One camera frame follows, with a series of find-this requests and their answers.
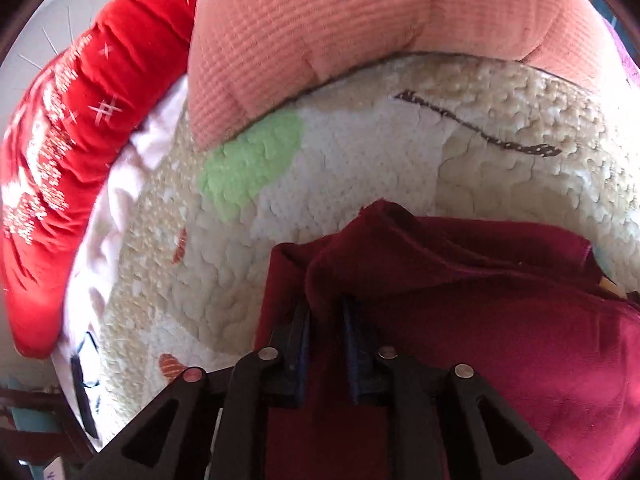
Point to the red floral quilt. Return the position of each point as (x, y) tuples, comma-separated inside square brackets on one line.
[(50, 160)]

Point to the dark wooden chair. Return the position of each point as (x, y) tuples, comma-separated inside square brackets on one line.
[(30, 400)]

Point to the purple pillow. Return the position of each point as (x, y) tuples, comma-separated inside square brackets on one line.
[(630, 60)]

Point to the cream patterned quilted bedspread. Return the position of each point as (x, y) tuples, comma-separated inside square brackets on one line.
[(375, 160)]

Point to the pink ribbed pillow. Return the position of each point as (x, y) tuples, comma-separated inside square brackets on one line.
[(350, 20)]

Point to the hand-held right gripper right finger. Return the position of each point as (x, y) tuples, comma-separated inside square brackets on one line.
[(356, 355)]

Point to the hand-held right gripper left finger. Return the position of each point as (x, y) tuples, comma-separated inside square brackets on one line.
[(299, 355)]

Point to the maroon sweater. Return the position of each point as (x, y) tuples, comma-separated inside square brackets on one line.
[(500, 335)]

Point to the white round headboard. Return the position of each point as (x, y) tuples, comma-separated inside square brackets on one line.
[(55, 30)]

